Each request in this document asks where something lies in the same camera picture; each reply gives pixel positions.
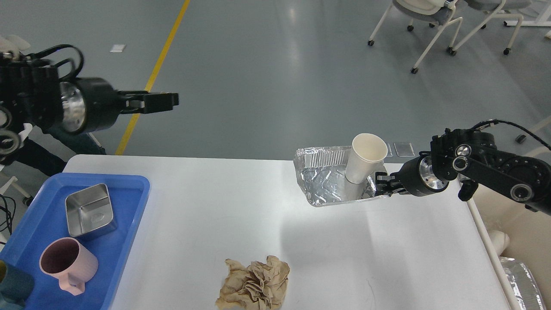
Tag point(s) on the crumpled brown paper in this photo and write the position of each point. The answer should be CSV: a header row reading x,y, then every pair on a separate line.
x,y
258,286

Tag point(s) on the dark teal cup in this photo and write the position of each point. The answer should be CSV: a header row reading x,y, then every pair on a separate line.
x,y
15,287

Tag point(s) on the clear floor plate left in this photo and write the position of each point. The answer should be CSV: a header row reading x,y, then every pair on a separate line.
x,y
389,151

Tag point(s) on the white paper cup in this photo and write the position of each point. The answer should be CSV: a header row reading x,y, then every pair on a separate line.
x,y
368,151

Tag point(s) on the aluminium foil tray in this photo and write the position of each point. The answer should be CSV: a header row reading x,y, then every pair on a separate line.
x,y
321,175

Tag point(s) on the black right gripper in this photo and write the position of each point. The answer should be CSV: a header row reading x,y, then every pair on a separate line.
x,y
416,177

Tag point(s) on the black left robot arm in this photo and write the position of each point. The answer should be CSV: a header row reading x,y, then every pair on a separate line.
x,y
36,91

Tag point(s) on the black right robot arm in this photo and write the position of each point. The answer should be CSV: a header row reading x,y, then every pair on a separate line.
x,y
471,156

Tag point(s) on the cream plastic bin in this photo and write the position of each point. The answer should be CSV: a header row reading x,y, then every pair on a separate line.
x,y
529,234

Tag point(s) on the pink mug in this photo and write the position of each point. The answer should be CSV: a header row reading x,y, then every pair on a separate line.
x,y
68,261

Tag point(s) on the white chair right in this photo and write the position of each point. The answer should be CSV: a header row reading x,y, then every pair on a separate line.
x,y
508,12

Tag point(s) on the stainless steel rectangular tray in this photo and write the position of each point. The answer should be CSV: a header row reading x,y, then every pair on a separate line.
x,y
89,213

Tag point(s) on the seated person in jeans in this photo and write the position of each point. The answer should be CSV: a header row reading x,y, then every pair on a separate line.
x,y
34,155

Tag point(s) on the white chair base right edge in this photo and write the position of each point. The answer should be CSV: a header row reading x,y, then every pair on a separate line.
x,y
535,128

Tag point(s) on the blue plastic tray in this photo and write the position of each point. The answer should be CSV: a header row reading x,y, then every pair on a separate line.
x,y
45,221

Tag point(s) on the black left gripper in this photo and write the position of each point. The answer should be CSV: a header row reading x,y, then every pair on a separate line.
x,y
91,104

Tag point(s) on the foil tray inside bin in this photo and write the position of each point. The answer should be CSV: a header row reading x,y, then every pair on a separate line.
x,y
523,284

